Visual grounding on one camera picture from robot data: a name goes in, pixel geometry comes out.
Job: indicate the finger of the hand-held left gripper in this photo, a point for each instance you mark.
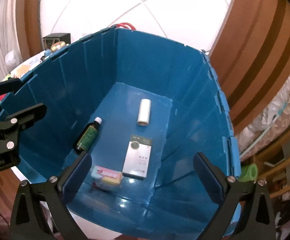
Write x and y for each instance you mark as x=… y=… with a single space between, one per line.
x=5 y=86
x=27 y=115

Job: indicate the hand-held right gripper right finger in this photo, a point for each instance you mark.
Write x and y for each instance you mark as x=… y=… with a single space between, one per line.
x=207 y=177

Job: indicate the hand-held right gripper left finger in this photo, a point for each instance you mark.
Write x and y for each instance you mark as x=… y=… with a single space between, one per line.
x=76 y=177

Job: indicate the pink and yellow packet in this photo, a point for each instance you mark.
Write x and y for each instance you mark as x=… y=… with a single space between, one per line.
x=107 y=176

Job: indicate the blue plastic crate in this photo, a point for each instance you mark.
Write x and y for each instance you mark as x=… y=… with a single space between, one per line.
x=60 y=92

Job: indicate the green foam roll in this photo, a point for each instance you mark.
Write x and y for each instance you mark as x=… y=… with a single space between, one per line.
x=249 y=173

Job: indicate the dark bottle with green label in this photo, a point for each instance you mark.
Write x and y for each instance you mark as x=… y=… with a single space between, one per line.
x=87 y=136

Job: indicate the white curtain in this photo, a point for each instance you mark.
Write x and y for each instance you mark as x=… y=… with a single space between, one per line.
x=2 y=37

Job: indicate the white and grey flat box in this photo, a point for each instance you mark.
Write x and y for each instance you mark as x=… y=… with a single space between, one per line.
x=137 y=157

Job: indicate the wooden shelf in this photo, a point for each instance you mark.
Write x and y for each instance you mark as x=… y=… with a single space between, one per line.
x=277 y=177

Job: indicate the black box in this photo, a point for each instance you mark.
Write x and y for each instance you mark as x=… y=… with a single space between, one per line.
x=57 y=38

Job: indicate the white paper roll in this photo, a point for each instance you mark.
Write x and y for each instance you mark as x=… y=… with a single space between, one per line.
x=144 y=112

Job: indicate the floral cloth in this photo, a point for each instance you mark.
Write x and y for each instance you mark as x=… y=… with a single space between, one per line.
x=279 y=110

